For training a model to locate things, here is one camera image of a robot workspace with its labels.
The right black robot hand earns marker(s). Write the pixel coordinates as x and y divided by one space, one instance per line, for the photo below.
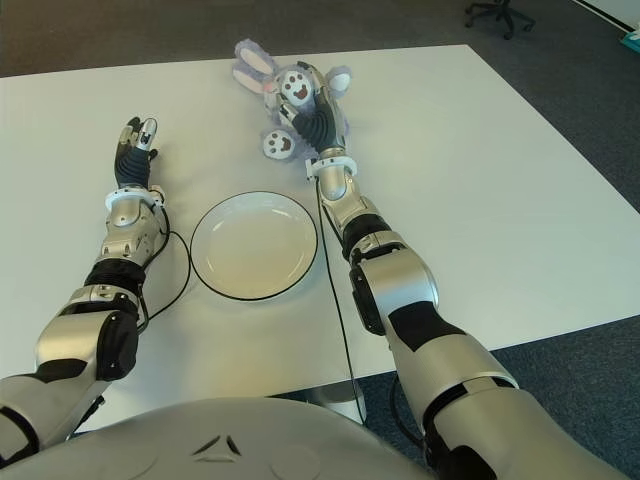
325 127

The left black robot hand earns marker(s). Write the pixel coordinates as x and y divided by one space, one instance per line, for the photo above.
132 167

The purple plush bunny doll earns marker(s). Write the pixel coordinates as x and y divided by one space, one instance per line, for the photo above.
255 67

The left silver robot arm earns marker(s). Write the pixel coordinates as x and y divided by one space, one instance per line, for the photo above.
70 330

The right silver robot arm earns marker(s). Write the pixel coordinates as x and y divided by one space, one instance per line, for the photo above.
400 285

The white plate with black rim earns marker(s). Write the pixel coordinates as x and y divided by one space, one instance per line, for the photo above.
254 245

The black office chair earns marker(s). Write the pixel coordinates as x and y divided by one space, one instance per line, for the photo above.
502 14

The silver robot torso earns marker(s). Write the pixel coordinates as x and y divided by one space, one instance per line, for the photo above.
200 440

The teal box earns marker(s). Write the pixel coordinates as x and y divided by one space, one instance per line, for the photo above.
631 42

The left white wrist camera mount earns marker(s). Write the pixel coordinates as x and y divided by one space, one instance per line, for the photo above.
112 197

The silver table pedestal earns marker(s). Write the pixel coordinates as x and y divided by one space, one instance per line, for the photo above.
335 395

